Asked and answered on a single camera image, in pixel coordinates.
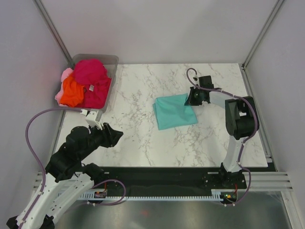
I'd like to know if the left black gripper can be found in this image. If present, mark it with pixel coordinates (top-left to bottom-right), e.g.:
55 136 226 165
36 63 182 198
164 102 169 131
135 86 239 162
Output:
79 120 123 159

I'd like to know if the teal t shirt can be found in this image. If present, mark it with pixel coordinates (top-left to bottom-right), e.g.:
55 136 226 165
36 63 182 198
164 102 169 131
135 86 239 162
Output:
152 94 198 130

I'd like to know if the clear plastic bin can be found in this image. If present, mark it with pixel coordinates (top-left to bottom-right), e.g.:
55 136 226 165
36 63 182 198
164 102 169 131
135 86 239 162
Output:
56 54 119 110

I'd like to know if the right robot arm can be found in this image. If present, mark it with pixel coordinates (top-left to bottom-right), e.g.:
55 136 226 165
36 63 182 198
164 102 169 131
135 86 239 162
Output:
184 75 259 188

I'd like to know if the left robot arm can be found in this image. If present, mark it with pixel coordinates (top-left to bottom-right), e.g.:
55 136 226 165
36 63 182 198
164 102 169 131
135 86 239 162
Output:
6 123 123 229

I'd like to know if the orange t shirt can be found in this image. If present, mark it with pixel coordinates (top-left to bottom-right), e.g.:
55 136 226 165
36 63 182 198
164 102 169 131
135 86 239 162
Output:
60 74 84 107

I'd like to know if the magenta t shirt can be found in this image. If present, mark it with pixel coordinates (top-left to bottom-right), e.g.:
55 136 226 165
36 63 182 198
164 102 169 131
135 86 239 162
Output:
73 59 112 109

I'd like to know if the light pink t shirt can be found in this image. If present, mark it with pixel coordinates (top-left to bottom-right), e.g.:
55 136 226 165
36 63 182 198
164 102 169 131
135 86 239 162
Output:
55 68 73 103

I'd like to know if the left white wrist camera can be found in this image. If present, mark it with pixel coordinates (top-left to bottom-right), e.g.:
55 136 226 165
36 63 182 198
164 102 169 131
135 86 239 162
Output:
81 109 104 130

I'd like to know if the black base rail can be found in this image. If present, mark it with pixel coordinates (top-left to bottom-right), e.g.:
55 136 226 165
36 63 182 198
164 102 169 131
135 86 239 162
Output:
89 166 275 197

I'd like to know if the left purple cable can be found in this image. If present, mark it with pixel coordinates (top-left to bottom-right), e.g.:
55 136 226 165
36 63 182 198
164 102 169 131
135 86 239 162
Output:
16 107 127 229

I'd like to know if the purple cable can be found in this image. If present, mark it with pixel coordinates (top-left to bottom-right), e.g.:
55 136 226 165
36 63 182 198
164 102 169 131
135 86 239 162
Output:
186 68 260 207
16 107 127 229

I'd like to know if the white slotted cable duct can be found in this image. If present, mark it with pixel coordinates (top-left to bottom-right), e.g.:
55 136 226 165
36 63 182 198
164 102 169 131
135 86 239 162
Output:
78 191 223 201

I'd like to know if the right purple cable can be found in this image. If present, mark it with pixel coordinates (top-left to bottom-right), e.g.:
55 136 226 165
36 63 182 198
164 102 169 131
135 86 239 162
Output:
186 68 260 207

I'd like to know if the right aluminium frame post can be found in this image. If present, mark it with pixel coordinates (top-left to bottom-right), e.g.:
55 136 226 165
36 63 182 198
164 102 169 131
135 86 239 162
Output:
240 0 285 71

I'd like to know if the aluminium frame post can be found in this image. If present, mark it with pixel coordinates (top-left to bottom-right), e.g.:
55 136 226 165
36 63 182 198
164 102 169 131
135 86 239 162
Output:
240 0 285 71
33 0 72 63

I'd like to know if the left aluminium frame post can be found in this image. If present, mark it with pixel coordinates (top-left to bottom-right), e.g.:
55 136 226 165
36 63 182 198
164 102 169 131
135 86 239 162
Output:
33 0 72 63

